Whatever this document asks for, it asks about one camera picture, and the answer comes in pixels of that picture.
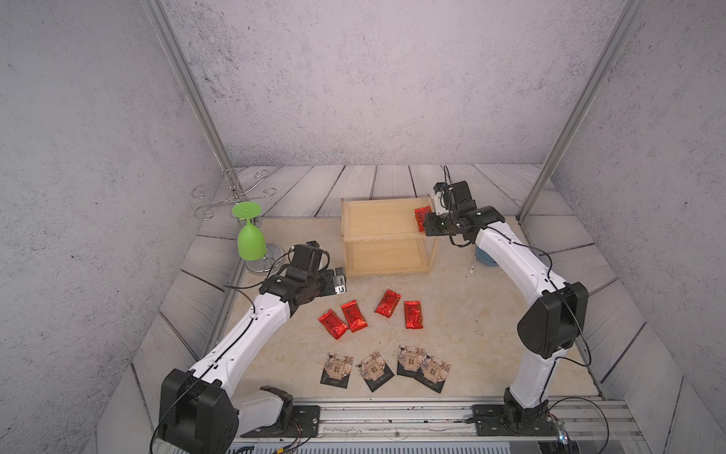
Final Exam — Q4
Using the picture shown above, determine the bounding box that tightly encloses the red tea bag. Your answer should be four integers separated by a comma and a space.
414, 206, 431, 232
405, 301, 424, 329
319, 309, 348, 340
341, 300, 368, 333
375, 289, 402, 319

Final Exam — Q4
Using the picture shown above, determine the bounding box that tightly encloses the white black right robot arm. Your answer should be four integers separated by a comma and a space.
425, 182, 589, 436

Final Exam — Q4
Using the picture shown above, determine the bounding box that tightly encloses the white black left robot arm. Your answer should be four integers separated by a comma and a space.
151, 241, 346, 453

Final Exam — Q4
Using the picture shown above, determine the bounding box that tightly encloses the wooden two-tier shelf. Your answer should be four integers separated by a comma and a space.
341, 197, 438, 277

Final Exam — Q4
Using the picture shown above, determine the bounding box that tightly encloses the black floral tea bag leftmost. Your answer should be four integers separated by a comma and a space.
321, 353, 354, 389

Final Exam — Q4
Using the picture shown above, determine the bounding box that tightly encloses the black floral tea bag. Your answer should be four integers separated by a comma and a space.
321, 353, 354, 389
414, 354, 451, 393
396, 345, 427, 378
355, 351, 394, 393

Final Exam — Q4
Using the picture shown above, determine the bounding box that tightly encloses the black floral tea bag rightmost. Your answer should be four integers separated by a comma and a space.
414, 354, 451, 393

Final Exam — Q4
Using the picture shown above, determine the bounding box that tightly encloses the blue ceramic bowl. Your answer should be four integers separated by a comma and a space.
476, 246, 498, 267

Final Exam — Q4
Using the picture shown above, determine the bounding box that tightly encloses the green plastic wine glass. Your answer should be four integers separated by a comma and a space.
232, 202, 267, 261

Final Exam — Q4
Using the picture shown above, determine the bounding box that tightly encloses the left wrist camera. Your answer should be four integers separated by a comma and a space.
333, 267, 347, 294

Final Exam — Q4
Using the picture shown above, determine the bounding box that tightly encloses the silver wire glass rack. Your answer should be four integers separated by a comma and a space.
192, 166, 281, 252

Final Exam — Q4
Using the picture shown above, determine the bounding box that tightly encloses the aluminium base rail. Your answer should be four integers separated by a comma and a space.
211, 397, 650, 453

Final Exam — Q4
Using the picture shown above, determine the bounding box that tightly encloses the right aluminium frame post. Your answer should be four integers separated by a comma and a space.
516, 0, 646, 224

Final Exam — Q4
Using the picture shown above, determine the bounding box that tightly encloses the aluminium frame post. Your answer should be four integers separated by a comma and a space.
516, 0, 646, 224
142, 0, 239, 193

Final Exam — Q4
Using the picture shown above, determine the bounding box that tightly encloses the left aluminium frame post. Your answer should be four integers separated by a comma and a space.
142, 0, 239, 193

